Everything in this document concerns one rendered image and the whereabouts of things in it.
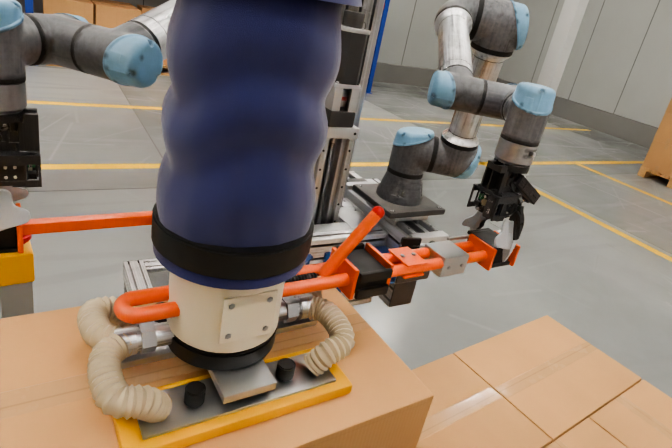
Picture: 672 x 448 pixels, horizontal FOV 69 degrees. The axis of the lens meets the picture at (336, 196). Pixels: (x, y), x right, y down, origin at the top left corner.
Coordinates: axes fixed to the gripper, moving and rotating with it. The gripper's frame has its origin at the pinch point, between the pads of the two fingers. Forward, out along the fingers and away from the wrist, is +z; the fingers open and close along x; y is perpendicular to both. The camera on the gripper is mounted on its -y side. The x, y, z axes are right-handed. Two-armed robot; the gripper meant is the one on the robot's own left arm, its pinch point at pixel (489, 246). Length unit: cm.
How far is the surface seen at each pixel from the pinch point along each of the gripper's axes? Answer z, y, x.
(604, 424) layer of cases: 63, -63, 17
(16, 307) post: 29, 88, -45
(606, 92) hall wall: 47, -952, -515
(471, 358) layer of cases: 63, -42, -22
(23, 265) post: 19, 86, -44
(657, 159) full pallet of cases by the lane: 90, -674, -254
